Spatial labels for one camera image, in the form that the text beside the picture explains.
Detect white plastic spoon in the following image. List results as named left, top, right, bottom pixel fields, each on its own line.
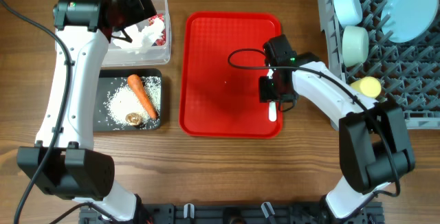
left=268, top=102, right=277, bottom=122

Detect clear plastic wrap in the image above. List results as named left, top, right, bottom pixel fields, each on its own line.
left=111, top=25, right=144, bottom=54

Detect red snack wrapper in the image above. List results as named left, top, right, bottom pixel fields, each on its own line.
left=146, top=14, right=166, bottom=46

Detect orange carrot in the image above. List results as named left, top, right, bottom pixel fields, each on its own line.
left=127, top=74, right=157, bottom=120

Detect mint green bowl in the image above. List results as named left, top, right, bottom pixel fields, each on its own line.
left=342, top=25, right=369, bottom=67

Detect yellow cup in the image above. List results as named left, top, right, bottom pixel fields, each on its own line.
left=350, top=76, right=382, bottom=98

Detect white rice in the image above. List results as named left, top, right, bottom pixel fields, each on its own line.
left=96, top=76, right=162, bottom=131

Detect light blue bowl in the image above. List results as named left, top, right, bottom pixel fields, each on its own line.
left=333, top=0, right=362, bottom=27

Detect light blue plate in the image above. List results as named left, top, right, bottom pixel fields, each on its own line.
left=381, top=0, right=439, bottom=43

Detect white tissue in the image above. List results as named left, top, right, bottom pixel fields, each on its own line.
left=138, top=18, right=166, bottom=53

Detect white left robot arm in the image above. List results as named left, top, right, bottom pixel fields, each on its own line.
left=17, top=0, right=156, bottom=223

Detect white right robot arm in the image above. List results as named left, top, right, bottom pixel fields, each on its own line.
left=258, top=35, right=415, bottom=223

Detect grey dishwasher rack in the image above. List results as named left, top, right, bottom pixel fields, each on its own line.
left=318, top=0, right=439, bottom=129

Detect clear plastic bin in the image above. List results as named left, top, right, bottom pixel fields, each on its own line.
left=55, top=0, right=172, bottom=68

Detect red serving tray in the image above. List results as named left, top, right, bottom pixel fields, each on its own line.
left=179, top=11, right=283, bottom=139

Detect black tray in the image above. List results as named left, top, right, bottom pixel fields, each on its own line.
left=93, top=68, right=162, bottom=132

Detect brown mushroom piece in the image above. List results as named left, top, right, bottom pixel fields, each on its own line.
left=125, top=113, right=143, bottom=126

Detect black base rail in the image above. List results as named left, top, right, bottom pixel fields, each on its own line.
left=78, top=202, right=385, bottom=224

